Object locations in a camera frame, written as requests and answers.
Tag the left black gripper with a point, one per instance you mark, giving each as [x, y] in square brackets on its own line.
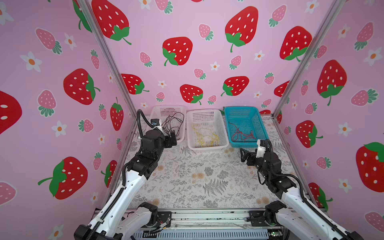
[168, 144]

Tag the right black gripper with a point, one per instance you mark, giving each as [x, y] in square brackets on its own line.
[252, 156]

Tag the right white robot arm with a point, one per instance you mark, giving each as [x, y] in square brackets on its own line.
[292, 210]

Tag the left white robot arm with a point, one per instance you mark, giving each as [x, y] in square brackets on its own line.
[110, 224]

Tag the left white plastic basket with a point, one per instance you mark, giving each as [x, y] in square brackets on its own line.
[173, 118]

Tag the white plastic basket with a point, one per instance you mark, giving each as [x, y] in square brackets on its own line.
[173, 118]
[206, 130]

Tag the teal plastic basket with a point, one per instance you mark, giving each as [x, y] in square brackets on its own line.
[244, 127]

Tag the middle white plastic basket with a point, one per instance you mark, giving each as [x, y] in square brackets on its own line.
[206, 130]

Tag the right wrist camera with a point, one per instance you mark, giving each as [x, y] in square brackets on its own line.
[261, 149]

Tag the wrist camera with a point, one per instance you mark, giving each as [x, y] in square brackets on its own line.
[156, 124]
[261, 149]

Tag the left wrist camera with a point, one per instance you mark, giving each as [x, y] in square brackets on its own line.
[156, 124]

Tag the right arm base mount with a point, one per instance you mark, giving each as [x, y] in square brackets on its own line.
[267, 218]

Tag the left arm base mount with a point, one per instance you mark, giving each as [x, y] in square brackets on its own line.
[163, 217]

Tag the aluminium front rail frame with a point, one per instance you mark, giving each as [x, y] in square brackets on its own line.
[211, 224]

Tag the left aluminium corner post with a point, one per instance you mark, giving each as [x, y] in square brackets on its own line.
[90, 17]

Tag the aluminium corner post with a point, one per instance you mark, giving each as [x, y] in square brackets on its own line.
[90, 17]
[322, 31]

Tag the right aluminium corner post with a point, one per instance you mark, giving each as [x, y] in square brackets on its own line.
[322, 31]

